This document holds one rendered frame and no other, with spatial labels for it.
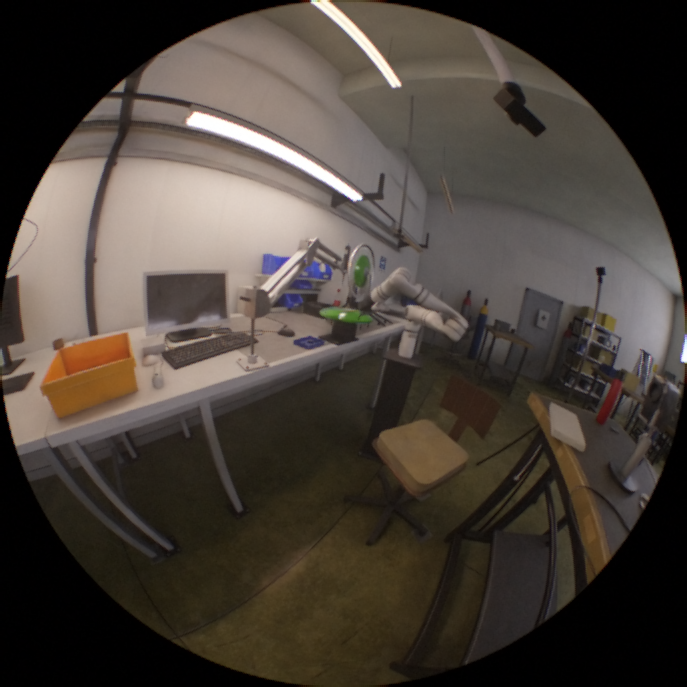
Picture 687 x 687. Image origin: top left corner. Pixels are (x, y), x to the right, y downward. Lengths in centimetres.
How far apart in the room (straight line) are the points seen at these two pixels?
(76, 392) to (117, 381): 15
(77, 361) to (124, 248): 77
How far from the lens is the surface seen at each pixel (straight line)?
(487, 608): 124
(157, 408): 67
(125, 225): 156
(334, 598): 127
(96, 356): 100
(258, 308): 73
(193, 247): 158
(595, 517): 64
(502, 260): 583
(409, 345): 128
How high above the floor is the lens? 126
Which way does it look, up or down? 18 degrees down
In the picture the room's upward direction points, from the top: 9 degrees clockwise
